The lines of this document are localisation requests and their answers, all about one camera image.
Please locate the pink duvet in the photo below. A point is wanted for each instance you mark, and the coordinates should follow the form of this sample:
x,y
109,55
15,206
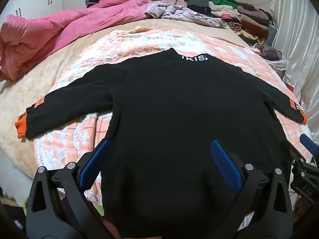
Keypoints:
x,y
49,34

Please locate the white wardrobe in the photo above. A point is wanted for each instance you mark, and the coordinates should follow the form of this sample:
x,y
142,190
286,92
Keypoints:
x,y
37,2

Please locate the grey bed frame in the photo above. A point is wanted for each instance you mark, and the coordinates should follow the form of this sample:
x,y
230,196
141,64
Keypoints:
x,y
273,36

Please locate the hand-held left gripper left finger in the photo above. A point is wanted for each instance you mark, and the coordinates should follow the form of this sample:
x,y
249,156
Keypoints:
x,y
94,161

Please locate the dark navy garment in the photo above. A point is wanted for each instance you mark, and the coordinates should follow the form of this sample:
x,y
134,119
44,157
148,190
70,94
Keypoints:
x,y
199,10

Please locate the stack of folded clothes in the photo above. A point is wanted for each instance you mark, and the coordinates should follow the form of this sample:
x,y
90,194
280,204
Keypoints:
x,y
249,20

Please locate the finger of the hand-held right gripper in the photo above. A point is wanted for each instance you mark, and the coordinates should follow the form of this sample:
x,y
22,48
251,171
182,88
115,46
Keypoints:
x,y
309,143
291,151

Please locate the beige bed sheet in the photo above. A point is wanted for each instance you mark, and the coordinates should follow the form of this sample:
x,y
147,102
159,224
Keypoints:
x,y
30,89

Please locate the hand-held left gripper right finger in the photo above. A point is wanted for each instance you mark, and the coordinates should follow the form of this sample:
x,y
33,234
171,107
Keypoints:
x,y
224,164

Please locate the white satin curtain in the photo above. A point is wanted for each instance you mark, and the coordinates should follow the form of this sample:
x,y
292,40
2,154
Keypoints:
x,y
299,42

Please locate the peach checked cloud blanket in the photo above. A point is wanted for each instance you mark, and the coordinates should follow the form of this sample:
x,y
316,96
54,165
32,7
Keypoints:
x,y
149,42

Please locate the lilac crumpled garment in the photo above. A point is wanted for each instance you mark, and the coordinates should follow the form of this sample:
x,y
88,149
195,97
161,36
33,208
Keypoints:
x,y
174,12

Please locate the black sweater with orange cuffs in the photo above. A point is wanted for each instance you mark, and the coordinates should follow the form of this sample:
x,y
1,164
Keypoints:
x,y
174,104

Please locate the pink fuzzy garment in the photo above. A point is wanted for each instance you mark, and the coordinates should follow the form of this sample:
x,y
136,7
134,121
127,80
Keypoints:
x,y
174,0

